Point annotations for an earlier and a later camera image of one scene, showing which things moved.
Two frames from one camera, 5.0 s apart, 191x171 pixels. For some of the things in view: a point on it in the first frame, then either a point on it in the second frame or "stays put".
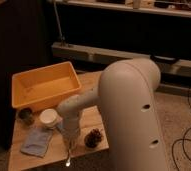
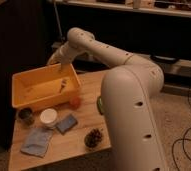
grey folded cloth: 36,140 stays put
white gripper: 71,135 to 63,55
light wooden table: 37,136 stays put
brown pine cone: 93,137 stays put
